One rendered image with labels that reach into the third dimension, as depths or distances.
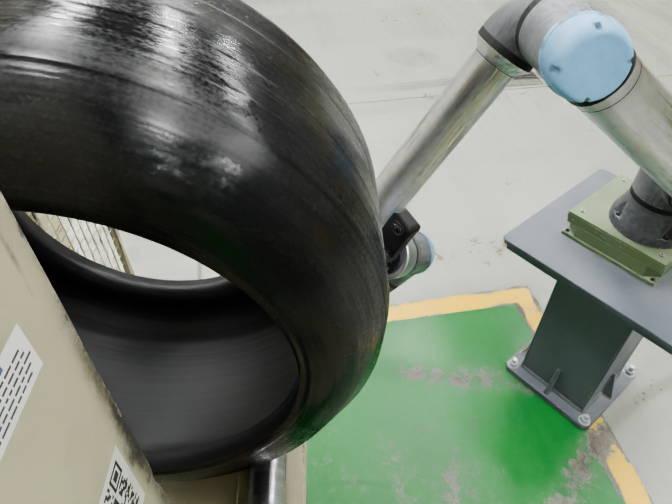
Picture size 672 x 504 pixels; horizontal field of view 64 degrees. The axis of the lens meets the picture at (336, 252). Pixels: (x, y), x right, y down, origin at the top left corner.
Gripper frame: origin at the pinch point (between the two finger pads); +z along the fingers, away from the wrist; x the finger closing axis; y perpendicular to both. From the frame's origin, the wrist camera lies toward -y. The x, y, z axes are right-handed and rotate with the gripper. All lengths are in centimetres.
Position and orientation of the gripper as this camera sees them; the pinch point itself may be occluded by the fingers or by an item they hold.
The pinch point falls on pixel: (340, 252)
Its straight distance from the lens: 78.1
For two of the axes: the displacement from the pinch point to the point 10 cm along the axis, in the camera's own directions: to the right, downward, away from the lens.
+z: -4.7, 0.4, -8.8
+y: -6.5, 6.6, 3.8
